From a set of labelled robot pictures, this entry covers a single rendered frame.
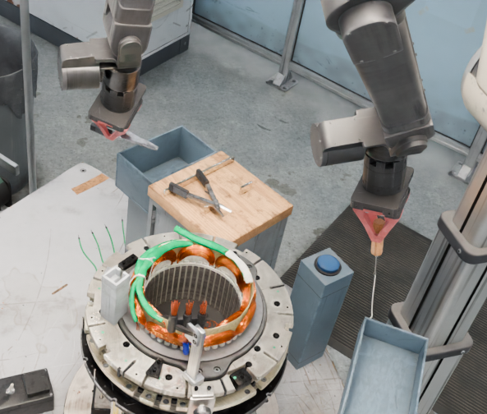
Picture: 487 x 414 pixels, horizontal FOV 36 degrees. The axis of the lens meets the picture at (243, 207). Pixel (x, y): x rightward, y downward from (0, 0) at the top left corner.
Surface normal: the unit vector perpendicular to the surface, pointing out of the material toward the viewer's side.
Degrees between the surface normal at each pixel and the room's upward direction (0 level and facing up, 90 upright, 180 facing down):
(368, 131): 34
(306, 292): 90
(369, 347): 0
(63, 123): 0
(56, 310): 0
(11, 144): 93
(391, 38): 122
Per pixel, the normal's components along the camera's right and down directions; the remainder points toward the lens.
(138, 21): 0.34, 0.76
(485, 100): -0.94, 0.15
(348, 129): 0.02, -0.23
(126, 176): -0.70, 0.39
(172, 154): 0.70, 0.56
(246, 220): 0.15, -0.73
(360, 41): 0.18, 0.96
